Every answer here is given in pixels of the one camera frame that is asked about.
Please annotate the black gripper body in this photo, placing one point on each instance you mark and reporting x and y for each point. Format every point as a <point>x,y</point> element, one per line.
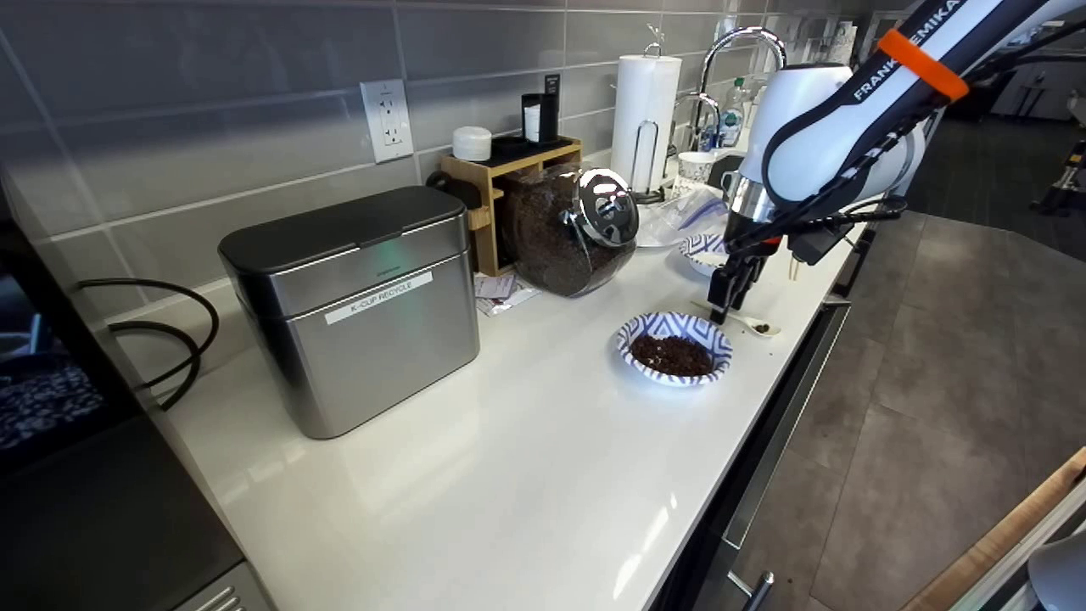
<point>747,249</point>

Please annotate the small coffee bean portion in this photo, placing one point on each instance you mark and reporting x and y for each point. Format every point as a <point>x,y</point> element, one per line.
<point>760,326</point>

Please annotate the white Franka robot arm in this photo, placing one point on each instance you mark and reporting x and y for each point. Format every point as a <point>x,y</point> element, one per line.
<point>814,136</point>

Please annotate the clear plastic zip bag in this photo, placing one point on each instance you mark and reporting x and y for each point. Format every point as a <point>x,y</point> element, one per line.
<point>681,219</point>

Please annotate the large coffee bean pile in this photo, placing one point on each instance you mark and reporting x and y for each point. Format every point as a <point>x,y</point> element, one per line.
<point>672,357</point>

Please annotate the patterned paper cup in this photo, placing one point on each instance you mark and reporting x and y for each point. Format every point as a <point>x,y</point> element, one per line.
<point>696,164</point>

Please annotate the soap bottle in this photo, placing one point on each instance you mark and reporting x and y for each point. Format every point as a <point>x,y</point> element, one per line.
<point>735,115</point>

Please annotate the white paper towel roll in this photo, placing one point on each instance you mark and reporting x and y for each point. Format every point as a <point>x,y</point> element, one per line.
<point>644,98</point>

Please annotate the tall chrome gooseneck faucet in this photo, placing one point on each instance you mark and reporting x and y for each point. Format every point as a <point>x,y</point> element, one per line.
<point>739,32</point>

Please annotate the white paper packet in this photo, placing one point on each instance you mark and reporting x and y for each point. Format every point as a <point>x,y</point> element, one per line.
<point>501,295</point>

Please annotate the tall black device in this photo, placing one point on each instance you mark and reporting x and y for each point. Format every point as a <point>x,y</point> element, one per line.
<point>552,106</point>

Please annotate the black box with white label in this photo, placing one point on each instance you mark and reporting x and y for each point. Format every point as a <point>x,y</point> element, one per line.
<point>531,119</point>

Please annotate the wooden countertop rack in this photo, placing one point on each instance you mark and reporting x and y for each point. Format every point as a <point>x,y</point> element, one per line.
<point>496,172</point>

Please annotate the dark kitchen cabinet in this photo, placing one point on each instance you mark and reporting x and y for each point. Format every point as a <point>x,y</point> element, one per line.
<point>735,560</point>

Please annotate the small white jar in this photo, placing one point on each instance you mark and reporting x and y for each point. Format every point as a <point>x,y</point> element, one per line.
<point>471,144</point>

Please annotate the dark chair base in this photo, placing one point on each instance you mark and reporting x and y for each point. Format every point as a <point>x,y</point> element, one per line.
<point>1064,172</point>

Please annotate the wooden board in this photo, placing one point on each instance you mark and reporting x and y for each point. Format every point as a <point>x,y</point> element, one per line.
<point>996,530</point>

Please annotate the stainless steel lidded bin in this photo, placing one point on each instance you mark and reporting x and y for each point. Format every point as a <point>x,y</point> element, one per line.
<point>362,318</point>

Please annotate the grey round object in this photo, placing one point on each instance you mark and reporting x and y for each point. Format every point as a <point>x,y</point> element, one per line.
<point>1064,580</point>

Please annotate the dark grey appliance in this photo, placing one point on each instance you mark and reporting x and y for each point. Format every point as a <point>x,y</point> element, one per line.
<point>102,530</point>

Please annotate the black monitor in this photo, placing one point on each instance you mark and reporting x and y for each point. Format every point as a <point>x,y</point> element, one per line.
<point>33,384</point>

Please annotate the white wall outlet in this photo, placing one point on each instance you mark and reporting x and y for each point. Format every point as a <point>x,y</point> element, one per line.
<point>386,119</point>

